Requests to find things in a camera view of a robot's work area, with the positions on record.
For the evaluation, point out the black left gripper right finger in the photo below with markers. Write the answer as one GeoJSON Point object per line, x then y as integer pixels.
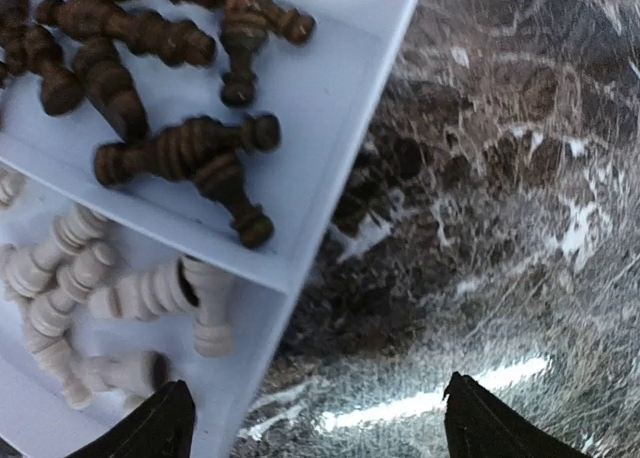
{"type": "Point", "coordinates": [479, 424]}

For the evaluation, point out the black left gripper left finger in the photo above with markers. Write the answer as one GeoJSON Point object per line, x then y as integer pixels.
{"type": "Point", "coordinates": [162, 426]}

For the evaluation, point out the cream white chess piece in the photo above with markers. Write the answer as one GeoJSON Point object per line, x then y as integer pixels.
{"type": "Point", "coordinates": [139, 373]}
{"type": "Point", "coordinates": [52, 312]}
{"type": "Point", "coordinates": [29, 270]}
{"type": "Point", "coordinates": [54, 356]}
{"type": "Point", "coordinates": [145, 296]}
{"type": "Point", "coordinates": [213, 335]}

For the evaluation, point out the dark brown chess piece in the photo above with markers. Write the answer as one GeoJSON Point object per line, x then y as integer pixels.
{"type": "Point", "coordinates": [14, 23]}
{"type": "Point", "coordinates": [60, 90]}
{"type": "Point", "coordinates": [147, 32]}
{"type": "Point", "coordinates": [245, 29]}
{"type": "Point", "coordinates": [176, 152]}
{"type": "Point", "coordinates": [111, 89]}
{"type": "Point", "coordinates": [222, 180]}

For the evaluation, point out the white divided plastic tray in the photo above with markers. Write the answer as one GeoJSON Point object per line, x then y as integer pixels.
{"type": "Point", "coordinates": [324, 95]}

